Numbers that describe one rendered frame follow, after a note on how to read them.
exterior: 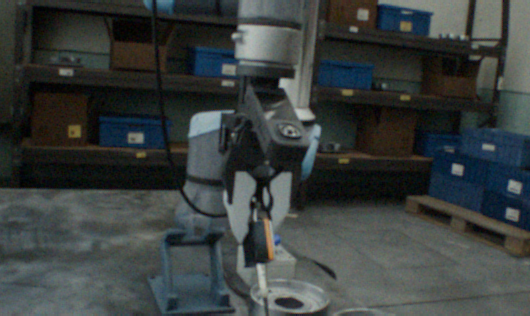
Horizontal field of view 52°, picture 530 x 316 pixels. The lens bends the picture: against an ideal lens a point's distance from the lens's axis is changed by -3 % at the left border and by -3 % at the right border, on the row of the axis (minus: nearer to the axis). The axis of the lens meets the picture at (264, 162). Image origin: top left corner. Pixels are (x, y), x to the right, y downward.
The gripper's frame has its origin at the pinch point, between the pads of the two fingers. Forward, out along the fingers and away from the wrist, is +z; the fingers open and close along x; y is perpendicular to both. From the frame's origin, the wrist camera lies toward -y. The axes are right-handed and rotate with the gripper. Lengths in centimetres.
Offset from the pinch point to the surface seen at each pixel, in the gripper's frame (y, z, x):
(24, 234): 42, 13, 28
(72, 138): 344, 43, 7
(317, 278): 16.0, 13.3, -17.7
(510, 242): 214, 86, -277
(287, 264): 13.5, 9.5, -10.9
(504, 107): 350, -2, -387
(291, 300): 3.8, 10.8, -7.4
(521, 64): 337, -44, -388
